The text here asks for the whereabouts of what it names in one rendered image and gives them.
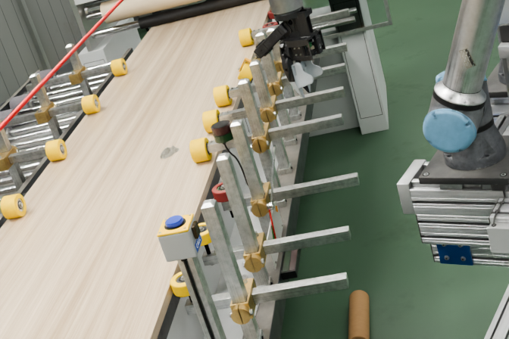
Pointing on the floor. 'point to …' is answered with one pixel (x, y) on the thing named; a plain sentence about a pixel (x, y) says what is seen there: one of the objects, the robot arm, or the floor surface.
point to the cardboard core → (359, 315)
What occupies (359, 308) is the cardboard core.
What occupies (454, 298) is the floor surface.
